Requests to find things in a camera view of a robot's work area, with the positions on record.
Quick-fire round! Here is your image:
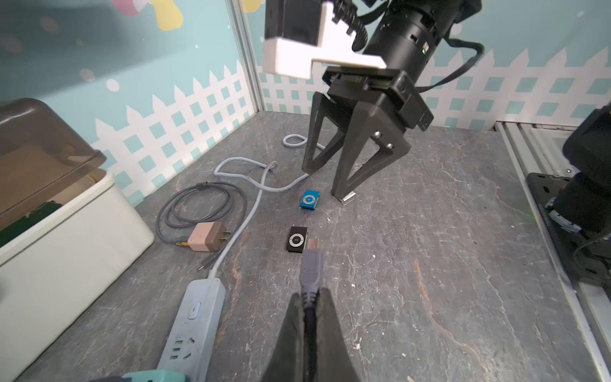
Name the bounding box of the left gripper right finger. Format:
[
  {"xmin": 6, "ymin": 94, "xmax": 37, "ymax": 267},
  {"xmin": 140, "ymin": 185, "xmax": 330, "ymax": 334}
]
[{"xmin": 316, "ymin": 287, "xmax": 361, "ymax": 382}]

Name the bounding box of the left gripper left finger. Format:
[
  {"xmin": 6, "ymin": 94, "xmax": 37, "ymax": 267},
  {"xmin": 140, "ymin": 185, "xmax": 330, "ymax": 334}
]
[{"xmin": 260, "ymin": 294, "xmax": 304, "ymax": 382}]

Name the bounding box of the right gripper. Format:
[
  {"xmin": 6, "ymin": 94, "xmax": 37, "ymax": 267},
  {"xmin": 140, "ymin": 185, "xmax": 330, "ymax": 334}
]
[{"xmin": 301, "ymin": 65, "xmax": 434, "ymax": 202}]

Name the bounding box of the black mp3 player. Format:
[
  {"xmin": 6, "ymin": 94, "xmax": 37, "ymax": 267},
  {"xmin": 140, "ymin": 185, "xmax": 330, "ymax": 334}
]
[{"xmin": 286, "ymin": 226, "xmax": 308, "ymax": 253}]

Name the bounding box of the teal usb charger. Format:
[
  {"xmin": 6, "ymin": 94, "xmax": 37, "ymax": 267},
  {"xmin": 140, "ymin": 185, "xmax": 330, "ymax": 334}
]
[{"xmin": 122, "ymin": 369, "xmax": 190, "ymax": 382}]

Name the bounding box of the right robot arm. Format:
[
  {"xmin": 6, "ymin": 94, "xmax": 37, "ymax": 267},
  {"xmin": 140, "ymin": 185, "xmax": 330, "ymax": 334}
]
[{"xmin": 303, "ymin": 1, "xmax": 610, "ymax": 286}]

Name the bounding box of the silver mp3 player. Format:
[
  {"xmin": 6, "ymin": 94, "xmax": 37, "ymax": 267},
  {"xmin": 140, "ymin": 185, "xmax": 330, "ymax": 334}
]
[{"xmin": 337, "ymin": 191, "xmax": 356, "ymax": 205}]

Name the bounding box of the blue mp3 player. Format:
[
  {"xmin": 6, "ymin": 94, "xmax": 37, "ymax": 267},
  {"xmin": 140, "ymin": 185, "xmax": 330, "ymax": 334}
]
[{"xmin": 299, "ymin": 189, "xmax": 321, "ymax": 210}]

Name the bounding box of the grey power strip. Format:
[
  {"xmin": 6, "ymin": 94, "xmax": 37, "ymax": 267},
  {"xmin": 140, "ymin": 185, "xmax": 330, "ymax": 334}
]
[{"xmin": 158, "ymin": 278, "xmax": 226, "ymax": 381}]

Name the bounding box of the pink usb charger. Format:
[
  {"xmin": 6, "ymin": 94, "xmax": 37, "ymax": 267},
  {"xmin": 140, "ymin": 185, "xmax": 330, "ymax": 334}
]
[{"xmin": 187, "ymin": 221, "xmax": 231, "ymax": 252}]

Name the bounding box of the white box brown lid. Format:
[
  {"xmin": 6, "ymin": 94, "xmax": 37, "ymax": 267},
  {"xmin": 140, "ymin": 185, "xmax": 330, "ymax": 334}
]
[{"xmin": 1, "ymin": 99, "xmax": 154, "ymax": 381}]

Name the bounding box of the white power strip cord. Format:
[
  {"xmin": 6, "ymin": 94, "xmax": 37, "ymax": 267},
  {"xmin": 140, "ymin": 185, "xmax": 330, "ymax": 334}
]
[{"xmin": 207, "ymin": 133, "xmax": 326, "ymax": 280}]

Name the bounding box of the grey cable by pink charger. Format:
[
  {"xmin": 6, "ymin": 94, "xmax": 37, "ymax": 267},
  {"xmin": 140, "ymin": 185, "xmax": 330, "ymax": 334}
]
[{"xmin": 154, "ymin": 180, "xmax": 248, "ymax": 271}]

